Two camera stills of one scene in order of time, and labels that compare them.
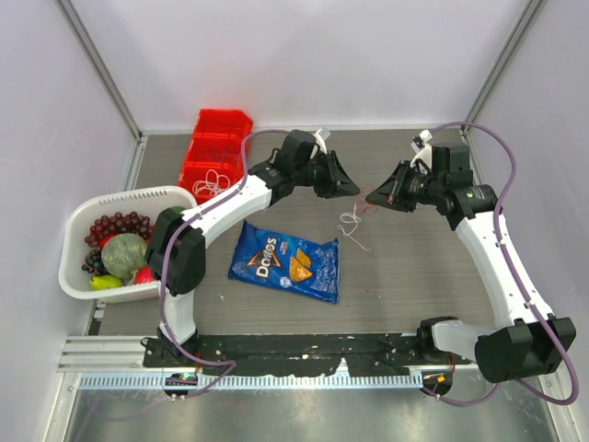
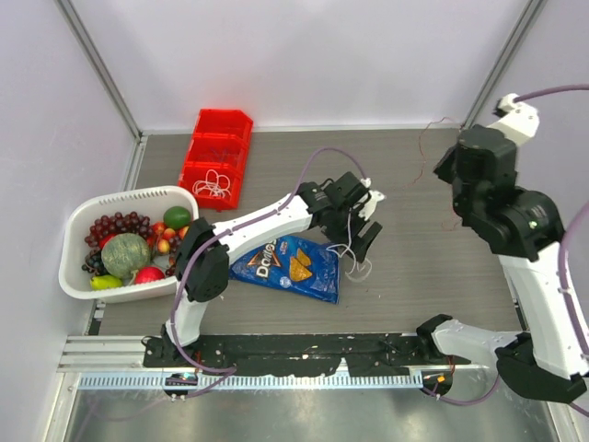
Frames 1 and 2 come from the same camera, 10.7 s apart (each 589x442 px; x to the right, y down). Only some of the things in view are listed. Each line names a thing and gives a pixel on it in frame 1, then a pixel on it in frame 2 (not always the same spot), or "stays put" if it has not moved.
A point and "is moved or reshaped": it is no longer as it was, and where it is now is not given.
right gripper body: x=417 y=188 -> x=445 y=167
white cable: x=213 y=183 stays put
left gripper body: x=322 y=178 -> x=338 y=229
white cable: x=349 y=217 is moved or reshaped
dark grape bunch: x=94 y=263 stays put
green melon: x=122 y=254 stays put
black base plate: x=306 y=354 stays put
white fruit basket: x=79 y=218 stays put
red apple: x=144 y=275 stays put
